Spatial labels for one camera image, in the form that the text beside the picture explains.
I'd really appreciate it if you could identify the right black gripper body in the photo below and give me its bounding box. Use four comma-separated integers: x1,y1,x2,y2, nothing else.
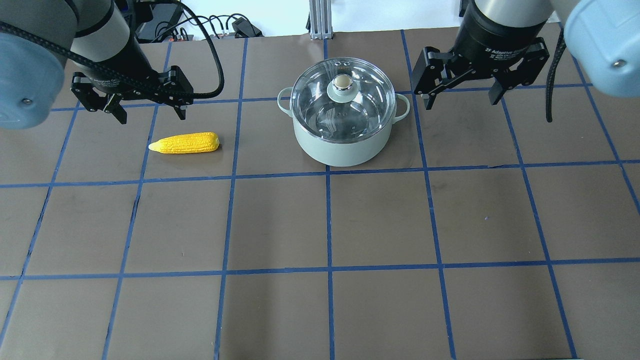
452,0,538,80

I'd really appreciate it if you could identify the yellow corn cob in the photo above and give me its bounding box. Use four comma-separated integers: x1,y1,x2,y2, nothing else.
147,132,220,155

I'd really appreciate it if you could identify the glass pot lid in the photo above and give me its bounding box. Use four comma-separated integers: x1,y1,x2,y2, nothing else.
282,57,405,144

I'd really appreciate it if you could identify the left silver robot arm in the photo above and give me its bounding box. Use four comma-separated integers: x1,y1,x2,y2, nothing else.
0,0,194,130

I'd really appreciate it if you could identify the pale green cooking pot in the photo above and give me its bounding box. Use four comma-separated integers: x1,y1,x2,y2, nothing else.
276,57,410,167

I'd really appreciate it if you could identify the black power adapter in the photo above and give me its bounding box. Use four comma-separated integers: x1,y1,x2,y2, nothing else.
231,17,265,39

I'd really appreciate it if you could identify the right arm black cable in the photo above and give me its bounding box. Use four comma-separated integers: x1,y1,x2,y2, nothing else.
545,27,567,123

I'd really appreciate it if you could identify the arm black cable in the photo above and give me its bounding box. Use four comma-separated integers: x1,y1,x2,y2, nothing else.
0,0,225,99
545,27,567,123

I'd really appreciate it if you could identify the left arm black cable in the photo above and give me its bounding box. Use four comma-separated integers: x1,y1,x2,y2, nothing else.
0,0,225,99

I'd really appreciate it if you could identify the aluminium frame post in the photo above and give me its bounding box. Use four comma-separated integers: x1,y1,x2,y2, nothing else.
307,0,334,40

